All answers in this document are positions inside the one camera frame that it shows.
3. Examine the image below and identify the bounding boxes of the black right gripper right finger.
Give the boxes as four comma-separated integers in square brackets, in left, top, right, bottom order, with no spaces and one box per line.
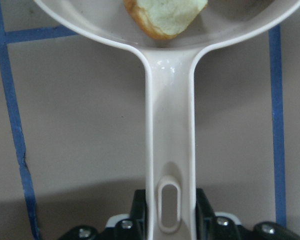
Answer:
[195,188,215,240]

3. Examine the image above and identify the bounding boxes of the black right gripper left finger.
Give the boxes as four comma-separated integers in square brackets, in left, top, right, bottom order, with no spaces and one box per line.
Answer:
[129,189,148,240]

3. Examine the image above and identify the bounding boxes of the cream plastic dustpan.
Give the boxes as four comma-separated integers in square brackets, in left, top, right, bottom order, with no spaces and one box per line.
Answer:
[37,0,300,240]

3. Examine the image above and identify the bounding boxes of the pale bread piece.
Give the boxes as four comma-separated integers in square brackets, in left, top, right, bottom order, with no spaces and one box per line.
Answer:
[123,0,208,40]

